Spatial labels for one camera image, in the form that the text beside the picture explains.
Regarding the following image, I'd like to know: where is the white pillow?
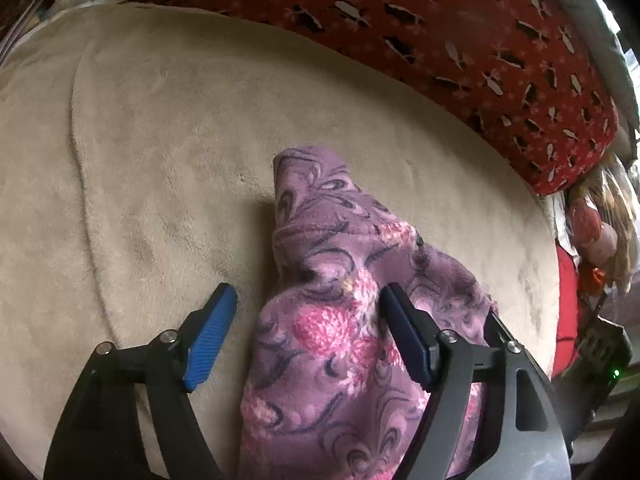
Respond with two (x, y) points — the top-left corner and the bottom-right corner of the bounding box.
(564, 0), (640, 133)

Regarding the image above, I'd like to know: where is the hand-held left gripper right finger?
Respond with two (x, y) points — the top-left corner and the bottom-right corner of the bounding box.
(379, 282), (572, 480)

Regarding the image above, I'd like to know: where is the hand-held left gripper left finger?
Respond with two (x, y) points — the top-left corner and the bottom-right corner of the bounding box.
(44, 282), (239, 480)

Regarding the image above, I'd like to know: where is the beige fleece blanket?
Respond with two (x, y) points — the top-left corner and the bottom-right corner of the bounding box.
(0, 2), (562, 480)

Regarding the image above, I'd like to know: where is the purple floral fleece garment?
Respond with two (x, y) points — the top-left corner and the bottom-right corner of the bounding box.
(237, 145), (502, 480)

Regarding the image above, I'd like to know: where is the red patterned blanket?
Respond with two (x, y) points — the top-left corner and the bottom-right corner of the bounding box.
(97, 0), (622, 197)

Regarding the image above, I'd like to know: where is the plain red cloth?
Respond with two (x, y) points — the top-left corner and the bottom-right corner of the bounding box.
(550, 245), (584, 380)

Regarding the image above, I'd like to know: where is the plush doll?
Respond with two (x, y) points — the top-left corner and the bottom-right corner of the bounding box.
(565, 157), (640, 297)

